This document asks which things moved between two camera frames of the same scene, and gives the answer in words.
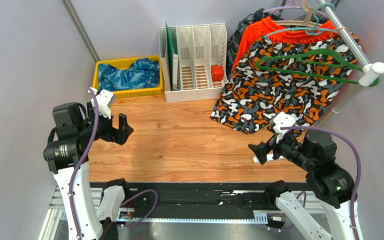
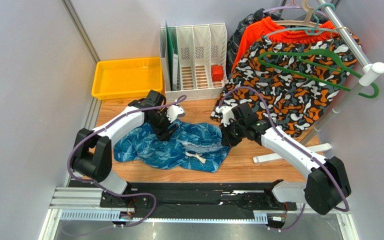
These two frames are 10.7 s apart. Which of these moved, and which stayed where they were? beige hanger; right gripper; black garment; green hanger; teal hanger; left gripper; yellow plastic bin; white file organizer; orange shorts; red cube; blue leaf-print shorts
Moved: blue leaf-print shorts; green hanger; right gripper; left gripper
Stayed: black garment; teal hanger; beige hanger; yellow plastic bin; white file organizer; red cube; orange shorts
